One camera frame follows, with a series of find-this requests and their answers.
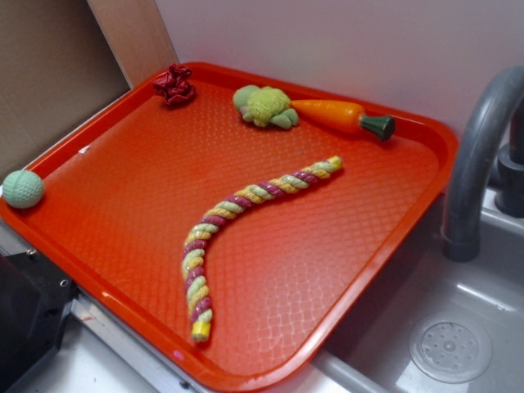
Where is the grey toy sink basin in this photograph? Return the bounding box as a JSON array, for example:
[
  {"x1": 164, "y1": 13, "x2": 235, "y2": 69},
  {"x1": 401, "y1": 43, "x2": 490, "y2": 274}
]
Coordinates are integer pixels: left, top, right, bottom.
[{"x1": 314, "y1": 201, "x2": 523, "y2": 392}]

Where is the dark faucet handle knob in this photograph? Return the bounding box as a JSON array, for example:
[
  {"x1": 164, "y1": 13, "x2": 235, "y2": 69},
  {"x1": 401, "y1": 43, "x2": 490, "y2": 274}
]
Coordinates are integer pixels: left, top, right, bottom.
[{"x1": 495, "y1": 102, "x2": 523, "y2": 219}]

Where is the crumpled dark red wrapper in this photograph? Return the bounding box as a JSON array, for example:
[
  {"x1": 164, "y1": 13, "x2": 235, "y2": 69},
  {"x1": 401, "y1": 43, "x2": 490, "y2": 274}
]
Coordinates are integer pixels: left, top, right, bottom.
[{"x1": 152, "y1": 64, "x2": 197, "y2": 106}]

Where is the round sink drain strainer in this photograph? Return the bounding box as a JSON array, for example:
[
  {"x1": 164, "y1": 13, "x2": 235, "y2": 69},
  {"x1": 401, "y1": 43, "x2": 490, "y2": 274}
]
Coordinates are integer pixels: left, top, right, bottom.
[{"x1": 409, "y1": 313, "x2": 492, "y2": 384}]

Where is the grey curved faucet spout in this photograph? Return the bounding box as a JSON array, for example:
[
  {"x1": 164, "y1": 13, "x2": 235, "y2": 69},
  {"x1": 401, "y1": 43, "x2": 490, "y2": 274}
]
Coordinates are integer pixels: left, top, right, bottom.
[{"x1": 441, "y1": 65, "x2": 523, "y2": 262}]

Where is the green fuzzy plush toy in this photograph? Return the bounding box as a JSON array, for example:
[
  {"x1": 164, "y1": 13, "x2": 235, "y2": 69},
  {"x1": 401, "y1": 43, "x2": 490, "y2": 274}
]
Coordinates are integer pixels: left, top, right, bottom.
[{"x1": 233, "y1": 85, "x2": 299, "y2": 130}]

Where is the brown cardboard panel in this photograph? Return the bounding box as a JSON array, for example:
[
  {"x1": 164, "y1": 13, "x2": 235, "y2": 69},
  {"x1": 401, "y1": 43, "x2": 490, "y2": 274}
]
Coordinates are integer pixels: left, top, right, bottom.
[{"x1": 1, "y1": 1, "x2": 129, "y2": 177}]

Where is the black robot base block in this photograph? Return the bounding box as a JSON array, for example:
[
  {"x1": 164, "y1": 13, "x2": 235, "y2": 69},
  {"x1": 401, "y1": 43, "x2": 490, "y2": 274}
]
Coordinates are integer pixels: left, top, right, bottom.
[{"x1": 1, "y1": 251, "x2": 76, "y2": 392}]

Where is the twisted multicolour rope toy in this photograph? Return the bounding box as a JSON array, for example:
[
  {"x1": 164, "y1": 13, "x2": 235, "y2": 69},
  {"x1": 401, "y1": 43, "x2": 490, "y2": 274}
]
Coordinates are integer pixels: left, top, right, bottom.
[{"x1": 181, "y1": 156, "x2": 343, "y2": 343}]

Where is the light green textured ball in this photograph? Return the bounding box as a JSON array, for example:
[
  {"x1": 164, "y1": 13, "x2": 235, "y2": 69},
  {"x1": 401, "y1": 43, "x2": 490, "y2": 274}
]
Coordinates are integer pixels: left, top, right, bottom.
[{"x1": 2, "y1": 170, "x2": 45, "y2": 209}]

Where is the red plastic tray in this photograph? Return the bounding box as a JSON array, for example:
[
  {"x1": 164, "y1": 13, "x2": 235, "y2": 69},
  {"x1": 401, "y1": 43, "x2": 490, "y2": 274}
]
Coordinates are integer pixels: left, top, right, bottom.
[{"x1": 1, "y1": 63, "x2": 458, "y2": 392}]

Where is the orange plastic toy carrot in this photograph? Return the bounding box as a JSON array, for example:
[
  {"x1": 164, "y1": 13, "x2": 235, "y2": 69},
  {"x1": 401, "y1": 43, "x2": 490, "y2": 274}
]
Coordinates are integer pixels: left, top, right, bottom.
[{"x1": 291, "y1": 99, "x2": 396, "y2": 142}]

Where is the light wooden board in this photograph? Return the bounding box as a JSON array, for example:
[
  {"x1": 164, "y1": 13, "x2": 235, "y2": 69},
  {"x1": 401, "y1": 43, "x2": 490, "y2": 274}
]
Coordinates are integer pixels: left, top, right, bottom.
[{"x1": 88, "y1": 0, "x2": 178, "y2": 88}]

